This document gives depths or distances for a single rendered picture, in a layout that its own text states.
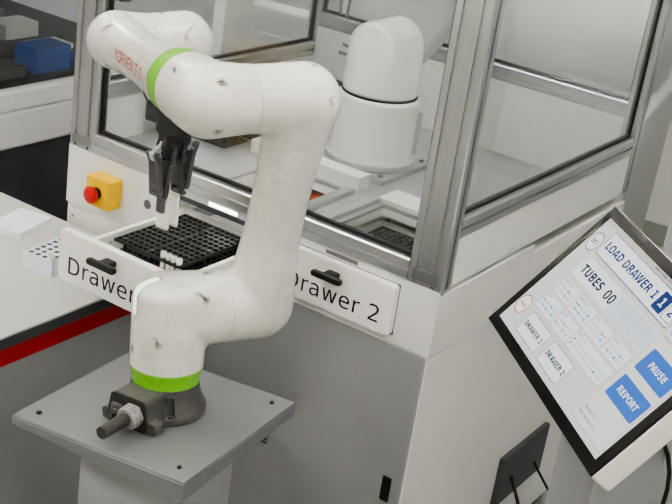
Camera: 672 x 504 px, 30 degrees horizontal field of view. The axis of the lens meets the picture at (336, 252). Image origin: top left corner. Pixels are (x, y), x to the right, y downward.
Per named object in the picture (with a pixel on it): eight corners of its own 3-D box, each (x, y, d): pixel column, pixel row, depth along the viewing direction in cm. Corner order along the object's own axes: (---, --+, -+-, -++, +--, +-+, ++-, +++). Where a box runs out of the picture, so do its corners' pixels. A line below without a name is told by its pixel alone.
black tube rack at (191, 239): (175, 295, 252) (178, 266, 250) (112, 266, 261) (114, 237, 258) (244, 266, 270) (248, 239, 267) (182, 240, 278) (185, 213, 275)
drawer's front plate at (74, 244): (163, 328, 242) (168, 276, 238) (57, 277, 256) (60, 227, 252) (169, 325, 244) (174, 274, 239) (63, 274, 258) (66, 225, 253)
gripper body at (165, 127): (176, 104, 246) (172, 148, 250) (147, 111, 239) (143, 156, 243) (205, 114, 242) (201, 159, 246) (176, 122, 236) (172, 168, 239)
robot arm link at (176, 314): (228, 385, 219) (236, 285, 213) (143, 397, 212) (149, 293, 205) (199, 354, 230) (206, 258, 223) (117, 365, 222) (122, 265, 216)
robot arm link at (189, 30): (224, 19, 231) (201, 4, 240) (160, 18, 225) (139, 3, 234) (217, 92, 237) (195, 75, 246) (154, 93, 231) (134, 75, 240)
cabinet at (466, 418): (371, 675, 280) (432, 361, 249) (48, 482, 330) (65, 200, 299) (555, 502, 355) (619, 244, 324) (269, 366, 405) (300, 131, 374)
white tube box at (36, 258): (51, 278, 269) (52, 261, 267) (21, 265, 272) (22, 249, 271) (88, 261, 279) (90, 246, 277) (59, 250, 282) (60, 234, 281)
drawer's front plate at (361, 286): (387, 337, 252) (395, 287, 248) (273, 287, 266) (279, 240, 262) (391, 334, 254) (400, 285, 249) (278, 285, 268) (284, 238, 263)
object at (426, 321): (428, 358, 250) (440, 293, 244) (65, 200, 299) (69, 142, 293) (614, 242, 325) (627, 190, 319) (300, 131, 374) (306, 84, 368)
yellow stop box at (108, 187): (105, 213, 285) (107, 183, 282) (82, 203, 289) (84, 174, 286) (120, 208, 289) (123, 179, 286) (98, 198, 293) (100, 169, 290)
